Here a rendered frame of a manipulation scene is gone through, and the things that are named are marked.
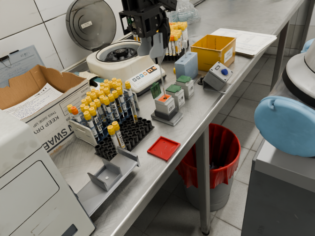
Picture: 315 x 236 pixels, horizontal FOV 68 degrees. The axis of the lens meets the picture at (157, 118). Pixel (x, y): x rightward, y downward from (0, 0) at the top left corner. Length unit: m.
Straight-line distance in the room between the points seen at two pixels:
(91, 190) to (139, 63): 0.52
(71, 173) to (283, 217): 0.59
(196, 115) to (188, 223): 0.88
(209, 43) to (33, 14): 0.70
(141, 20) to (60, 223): 0.43
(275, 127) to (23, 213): 0.41
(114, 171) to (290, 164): 0.39
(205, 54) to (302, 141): 0.62
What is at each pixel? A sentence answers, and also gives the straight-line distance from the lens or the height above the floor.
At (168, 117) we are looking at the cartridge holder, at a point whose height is 0.90.
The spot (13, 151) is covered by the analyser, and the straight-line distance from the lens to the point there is 0.37.
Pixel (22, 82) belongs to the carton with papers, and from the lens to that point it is 0.99.
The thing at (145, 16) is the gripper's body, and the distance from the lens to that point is 0.54.
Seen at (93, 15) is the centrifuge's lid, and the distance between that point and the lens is 1.15.
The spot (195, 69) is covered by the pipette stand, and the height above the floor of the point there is 0.92.
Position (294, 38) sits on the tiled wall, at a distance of 3.11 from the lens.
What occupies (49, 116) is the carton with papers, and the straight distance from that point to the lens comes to 0.73.
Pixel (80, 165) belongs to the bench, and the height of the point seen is 0.87.
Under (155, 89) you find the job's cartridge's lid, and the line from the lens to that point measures 0.72.
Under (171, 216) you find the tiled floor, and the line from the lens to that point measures 1.54.
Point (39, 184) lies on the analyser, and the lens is 0.41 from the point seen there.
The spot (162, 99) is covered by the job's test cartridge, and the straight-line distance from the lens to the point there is 0.71.
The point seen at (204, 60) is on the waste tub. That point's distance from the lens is 0.97.
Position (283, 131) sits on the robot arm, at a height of 1.08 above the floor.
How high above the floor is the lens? 1.35
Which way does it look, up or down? 38 degrees down
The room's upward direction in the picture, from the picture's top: 11 degrees counter-clockwise
